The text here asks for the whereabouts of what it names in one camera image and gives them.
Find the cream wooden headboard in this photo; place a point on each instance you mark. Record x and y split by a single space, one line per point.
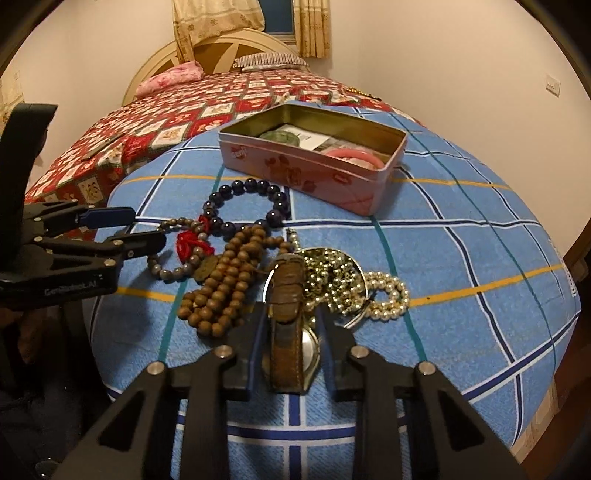
221 46

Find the pink tin box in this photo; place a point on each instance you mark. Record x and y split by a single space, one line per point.
295 170

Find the narrow beige patterned curtain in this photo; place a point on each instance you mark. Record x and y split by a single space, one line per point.
311 27

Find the dark wooden door frame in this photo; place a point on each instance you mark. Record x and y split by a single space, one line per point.
577 286

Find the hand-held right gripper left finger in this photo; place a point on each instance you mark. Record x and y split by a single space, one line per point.
255 344

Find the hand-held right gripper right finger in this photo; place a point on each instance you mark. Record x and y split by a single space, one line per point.
326 344

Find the window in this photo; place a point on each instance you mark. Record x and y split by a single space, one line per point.
277 18

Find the pink floral pillow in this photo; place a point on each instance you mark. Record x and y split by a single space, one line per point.
166 78

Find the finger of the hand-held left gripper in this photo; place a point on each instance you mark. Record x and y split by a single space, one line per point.
108 216
138 244

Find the blue plaid cloth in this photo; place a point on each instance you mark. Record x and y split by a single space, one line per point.
461 230

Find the white wall switch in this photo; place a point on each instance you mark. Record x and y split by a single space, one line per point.
552 85

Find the pink bangle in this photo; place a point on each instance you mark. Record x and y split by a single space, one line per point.
364 154

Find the red patchwork quilt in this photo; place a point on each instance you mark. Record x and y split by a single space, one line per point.
184 106

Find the striped pillow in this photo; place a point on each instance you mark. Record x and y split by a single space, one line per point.
272 60

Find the wide beige patterned curtain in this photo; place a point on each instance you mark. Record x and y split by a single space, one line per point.
207 23

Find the green jade piece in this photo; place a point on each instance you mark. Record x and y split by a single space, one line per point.
279 137

